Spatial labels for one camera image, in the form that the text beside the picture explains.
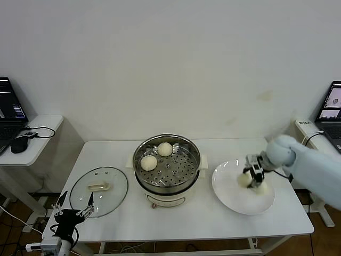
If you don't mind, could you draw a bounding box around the white charging cable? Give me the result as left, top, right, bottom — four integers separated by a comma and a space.
302, 130, 324, 146

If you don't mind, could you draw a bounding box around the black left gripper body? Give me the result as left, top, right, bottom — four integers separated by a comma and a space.
54, 209, 86, 242

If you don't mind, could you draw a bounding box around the round glass pot lid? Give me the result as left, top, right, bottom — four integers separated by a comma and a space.
69, 166, 129, 219

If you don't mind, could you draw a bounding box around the cream electric cooker base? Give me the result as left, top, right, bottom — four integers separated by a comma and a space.
134, 169, 208, 211

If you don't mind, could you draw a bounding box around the white table frame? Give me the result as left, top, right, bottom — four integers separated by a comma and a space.
100, 237, 264, 256

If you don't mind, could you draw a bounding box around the black dongle with cable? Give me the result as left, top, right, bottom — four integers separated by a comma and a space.
20, 126, 56, 139

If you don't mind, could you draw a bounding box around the white steamed baozi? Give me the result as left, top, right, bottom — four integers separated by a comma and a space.
140, 155, 158, 171
251, 181, 269, 196
157, 142, 173, 157
237, 172, 253, 188

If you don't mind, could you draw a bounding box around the white round plate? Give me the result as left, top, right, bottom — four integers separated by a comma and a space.
212, 159, 276, 216

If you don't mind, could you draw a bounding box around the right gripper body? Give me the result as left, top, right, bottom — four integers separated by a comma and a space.
245, 154, 267, 177

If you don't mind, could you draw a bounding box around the black laptop with dark screen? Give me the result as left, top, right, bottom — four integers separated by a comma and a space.
0, 76, 29, 157

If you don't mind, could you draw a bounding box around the grey laptop with light screen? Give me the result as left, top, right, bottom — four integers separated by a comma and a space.
314, 81, 341, 155

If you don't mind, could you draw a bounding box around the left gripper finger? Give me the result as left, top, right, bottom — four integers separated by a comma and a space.
52, 190, 69, 217
75, 192, 95, 221

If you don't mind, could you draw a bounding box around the black computer mouse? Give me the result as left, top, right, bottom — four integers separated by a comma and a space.
10, 135, 29, 154

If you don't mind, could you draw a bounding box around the white side table with mouse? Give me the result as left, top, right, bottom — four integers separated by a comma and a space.
0, 114, 64, 233

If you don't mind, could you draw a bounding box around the stainless steel steamer basket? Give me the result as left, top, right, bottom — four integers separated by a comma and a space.
125, 134, 209, 189

